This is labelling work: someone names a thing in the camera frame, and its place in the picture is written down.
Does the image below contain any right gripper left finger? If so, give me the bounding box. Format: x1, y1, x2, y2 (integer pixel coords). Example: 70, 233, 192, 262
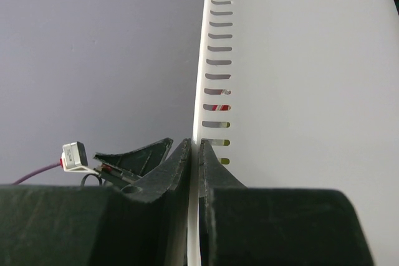
123, 139, 191, 265

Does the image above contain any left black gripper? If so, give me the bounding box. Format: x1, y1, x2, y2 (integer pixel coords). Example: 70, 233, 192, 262
81, 138, 173, 189

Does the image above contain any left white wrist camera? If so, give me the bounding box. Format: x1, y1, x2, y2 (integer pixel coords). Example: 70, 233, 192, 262
60, 141, 98, 174

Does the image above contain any white perforated rectangular basket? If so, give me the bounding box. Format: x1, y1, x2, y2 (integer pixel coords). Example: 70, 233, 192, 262
193, 0, 398, 265

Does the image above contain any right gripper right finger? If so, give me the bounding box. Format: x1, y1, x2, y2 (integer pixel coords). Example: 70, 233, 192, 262
198, 139, 246, 265

